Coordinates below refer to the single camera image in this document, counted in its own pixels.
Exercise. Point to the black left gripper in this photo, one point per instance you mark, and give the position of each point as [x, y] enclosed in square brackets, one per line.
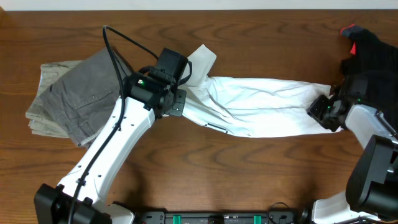
[177, 101]

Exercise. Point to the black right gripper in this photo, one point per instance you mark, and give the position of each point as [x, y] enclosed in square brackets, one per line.
[314, 111]

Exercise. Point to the white printed t-shirt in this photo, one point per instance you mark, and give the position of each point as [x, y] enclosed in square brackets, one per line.
[248, 107]

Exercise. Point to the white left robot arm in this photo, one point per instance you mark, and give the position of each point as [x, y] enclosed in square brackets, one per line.
[80, 196]

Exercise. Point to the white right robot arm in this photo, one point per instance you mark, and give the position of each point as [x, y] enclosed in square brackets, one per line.
[362, 104]

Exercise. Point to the black garment with red trim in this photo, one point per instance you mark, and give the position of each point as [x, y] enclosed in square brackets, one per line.
[377, 61]

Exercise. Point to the folded grey shorts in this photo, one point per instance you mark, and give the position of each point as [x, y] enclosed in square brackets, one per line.
[82, 100]

